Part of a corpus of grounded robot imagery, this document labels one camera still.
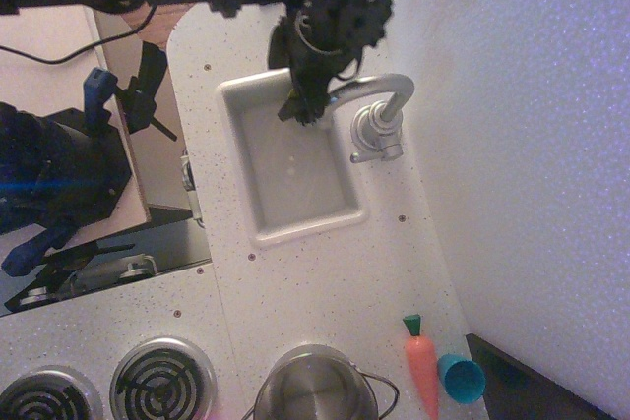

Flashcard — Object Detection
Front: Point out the grey toy sink basin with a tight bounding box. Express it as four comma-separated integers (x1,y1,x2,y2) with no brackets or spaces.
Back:
216,70,368,248

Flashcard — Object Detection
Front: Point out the left black stove burner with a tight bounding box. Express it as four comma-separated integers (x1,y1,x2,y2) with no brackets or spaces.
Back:
1,366,103,419

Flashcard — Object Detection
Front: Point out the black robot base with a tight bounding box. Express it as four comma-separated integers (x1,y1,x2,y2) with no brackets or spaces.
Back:
1,103,132,277

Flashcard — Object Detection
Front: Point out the thin black cable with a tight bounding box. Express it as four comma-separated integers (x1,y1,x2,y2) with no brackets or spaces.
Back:
0,4,159,66

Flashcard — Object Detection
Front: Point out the teal plastic cup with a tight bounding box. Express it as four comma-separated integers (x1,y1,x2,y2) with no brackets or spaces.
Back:
437,353,486,404

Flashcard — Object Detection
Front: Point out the orange toy carrot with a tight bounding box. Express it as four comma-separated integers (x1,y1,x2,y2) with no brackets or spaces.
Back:
403,314,439,420

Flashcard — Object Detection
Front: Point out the silver faucet base with lever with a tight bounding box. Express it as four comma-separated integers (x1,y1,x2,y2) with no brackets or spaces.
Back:
349,100,404,164

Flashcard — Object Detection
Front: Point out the black clamp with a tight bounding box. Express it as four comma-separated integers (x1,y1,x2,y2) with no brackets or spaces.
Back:
115,41,177,142

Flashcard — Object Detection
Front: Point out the stainless steel pot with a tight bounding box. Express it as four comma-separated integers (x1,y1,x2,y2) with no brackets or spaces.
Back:
243,343,400,419

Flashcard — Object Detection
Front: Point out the right black stove burner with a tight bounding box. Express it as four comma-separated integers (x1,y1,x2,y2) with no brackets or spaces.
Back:
109,336,218,419

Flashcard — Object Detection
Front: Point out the blue clamp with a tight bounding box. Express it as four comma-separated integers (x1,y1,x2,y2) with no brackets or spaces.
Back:
83,68,118,136

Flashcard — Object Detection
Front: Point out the black stove burner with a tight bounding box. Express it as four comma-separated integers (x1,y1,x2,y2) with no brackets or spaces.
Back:
1,366,103,419
109,336,218,419

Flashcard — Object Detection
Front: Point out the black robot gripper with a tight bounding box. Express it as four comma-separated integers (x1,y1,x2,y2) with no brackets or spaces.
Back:
268,0,392,126

